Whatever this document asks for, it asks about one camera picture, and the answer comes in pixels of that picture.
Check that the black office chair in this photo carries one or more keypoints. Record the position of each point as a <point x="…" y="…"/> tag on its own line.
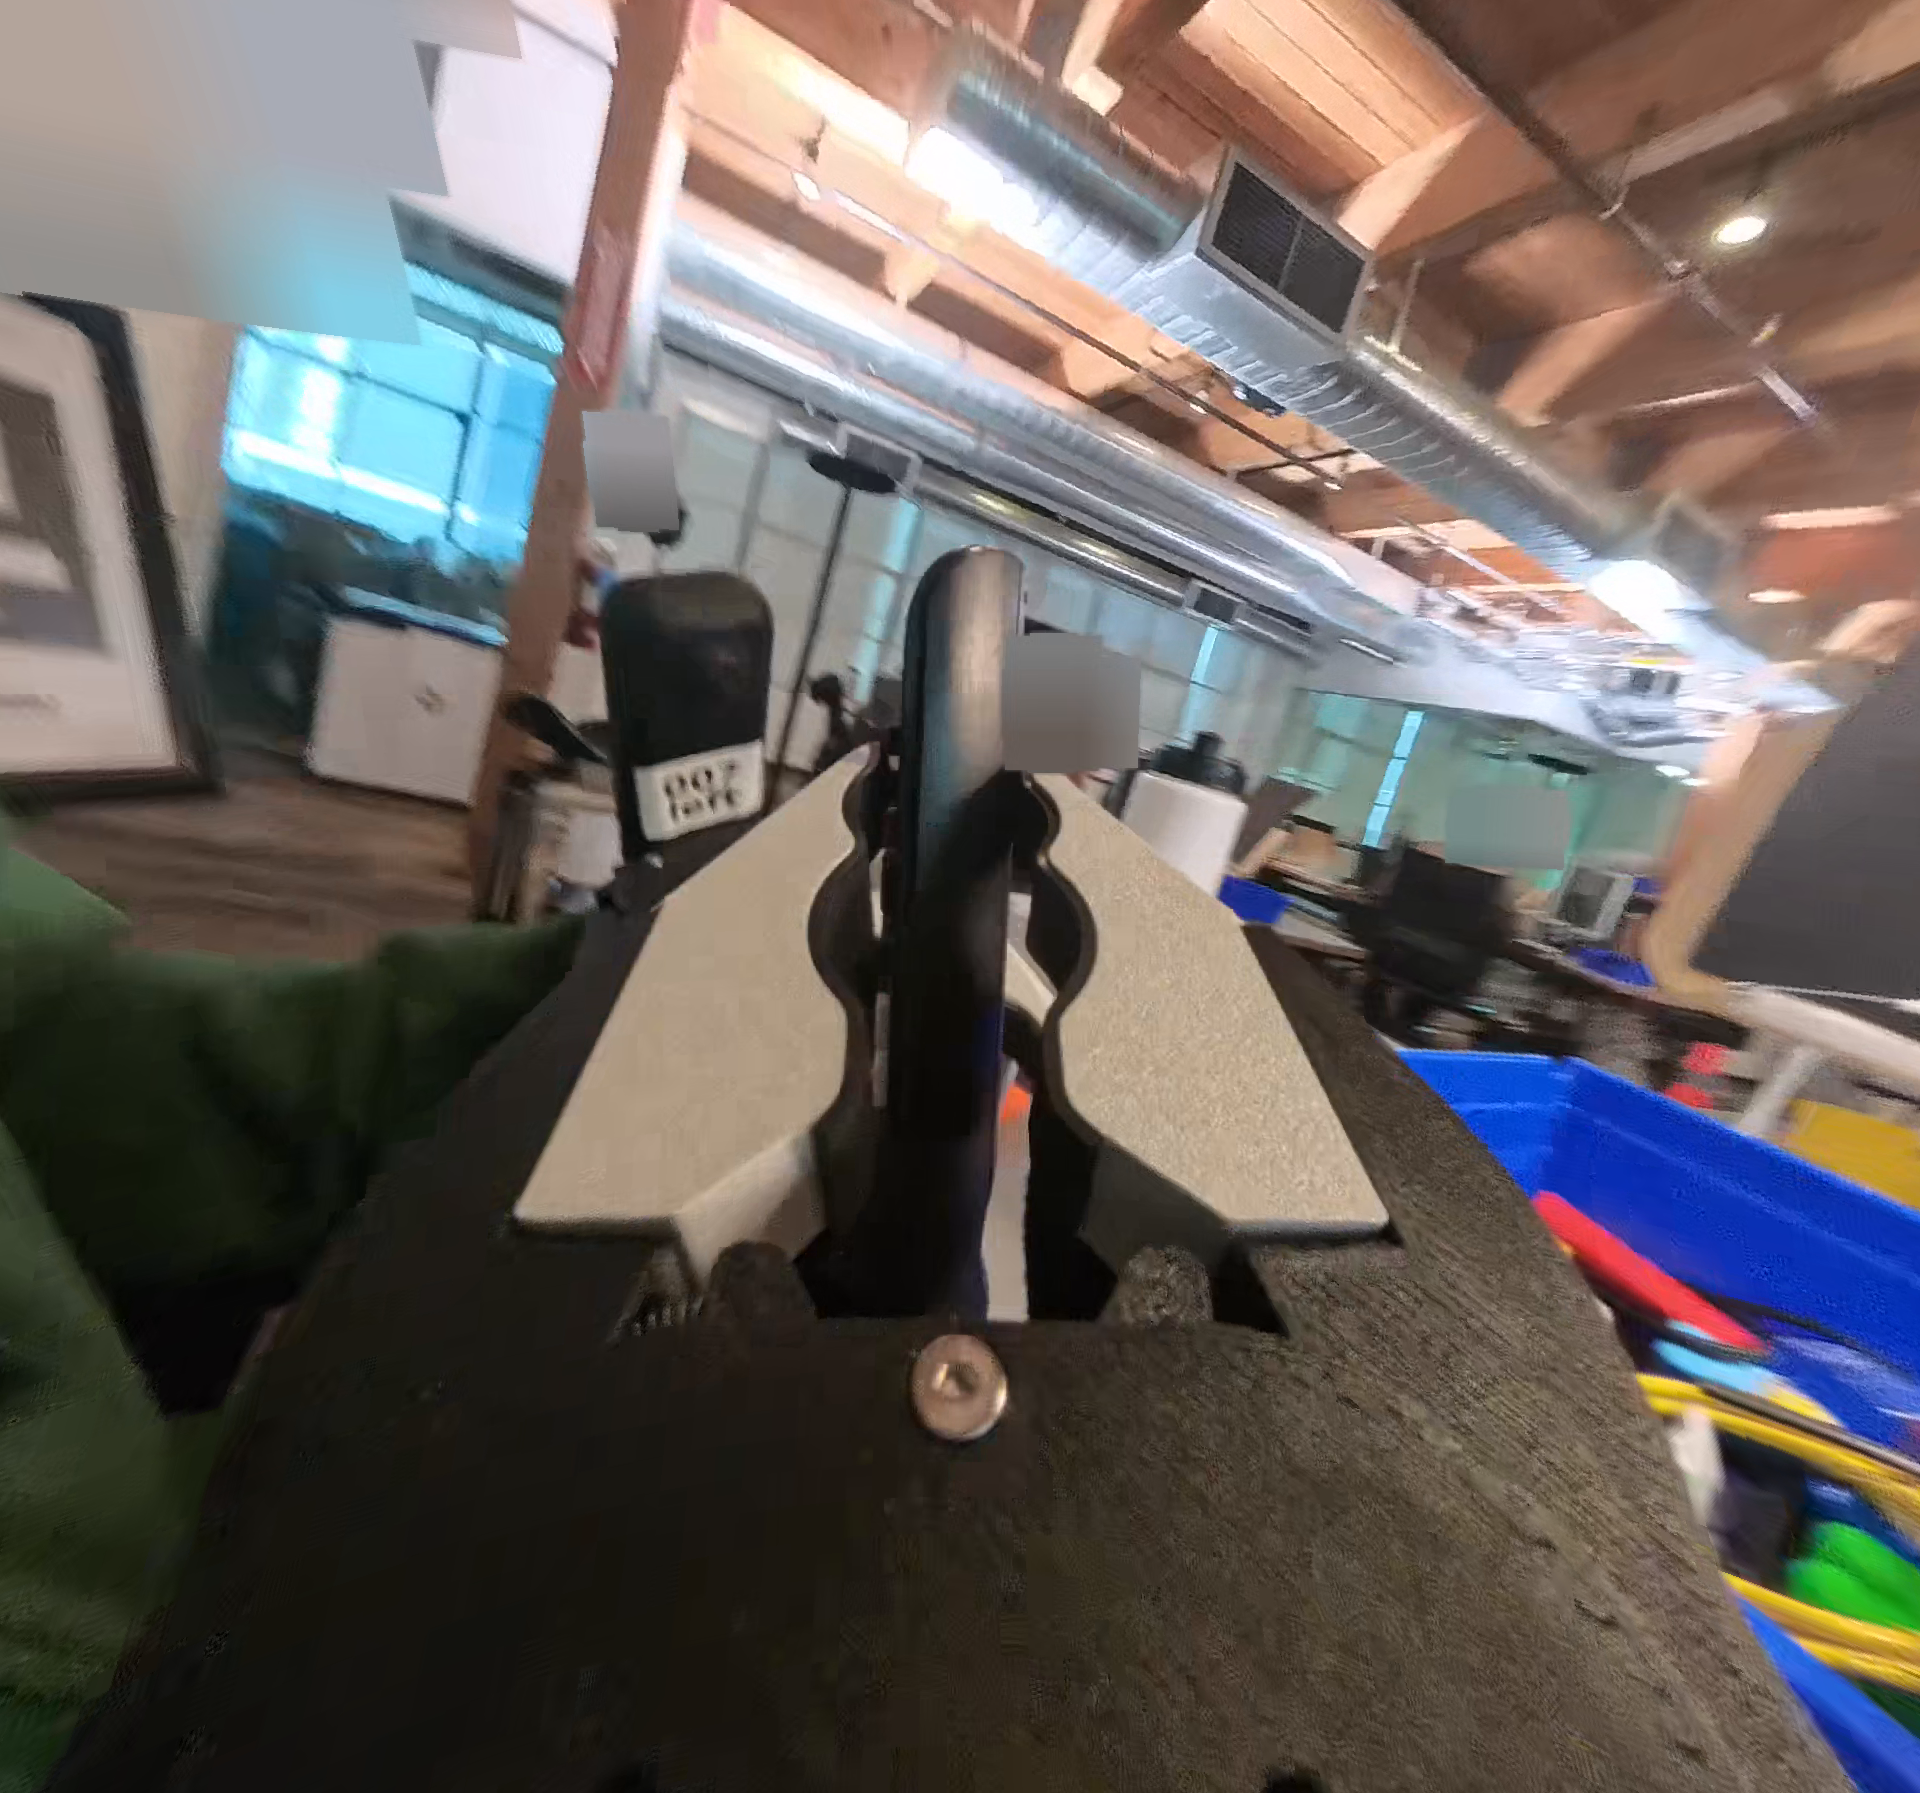
<point x="1443" y="922"/>

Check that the black remote control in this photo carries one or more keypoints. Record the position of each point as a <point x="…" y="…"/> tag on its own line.
<point x="954" y="864"/>

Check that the person's left forearm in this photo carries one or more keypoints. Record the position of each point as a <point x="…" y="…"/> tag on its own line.
<point x="391" y="1044"/>

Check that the silver ceiling duct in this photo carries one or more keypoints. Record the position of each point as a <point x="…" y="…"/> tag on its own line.
<point x="992" y="413"/>
<point x="1352" y="323"/>

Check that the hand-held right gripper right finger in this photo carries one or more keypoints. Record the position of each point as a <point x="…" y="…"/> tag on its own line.
<point x="1217" y="1074"/>

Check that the framed black white tag sign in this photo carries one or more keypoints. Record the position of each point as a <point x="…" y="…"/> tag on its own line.
<point x="76" y="547"/>

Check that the black floor lamp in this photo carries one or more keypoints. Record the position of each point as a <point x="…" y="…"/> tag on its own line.
<point x="842" y="474"/>

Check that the green plastic block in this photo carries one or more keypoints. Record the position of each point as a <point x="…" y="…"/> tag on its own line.
<point x="1867" y="1568"/>

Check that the wooden support post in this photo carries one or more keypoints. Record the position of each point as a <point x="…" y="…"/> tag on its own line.
<point x="601" y="323"/>

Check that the ceiling spot light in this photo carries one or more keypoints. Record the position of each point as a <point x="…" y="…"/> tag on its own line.
<point x="1741" y="226"/>

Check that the red marker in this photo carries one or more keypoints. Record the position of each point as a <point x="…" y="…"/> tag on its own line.
<point x="1650" y="1278"/>

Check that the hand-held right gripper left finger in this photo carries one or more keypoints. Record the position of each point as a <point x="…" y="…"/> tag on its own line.
<point x="691" y="1074"/>

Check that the blue plastic bin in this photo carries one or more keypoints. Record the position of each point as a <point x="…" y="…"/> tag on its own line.
<point x="1624" y="1147"/>

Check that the white squeeze bottle black cap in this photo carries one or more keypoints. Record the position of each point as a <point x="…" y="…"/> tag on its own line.
<point x="1183" y="828"/>

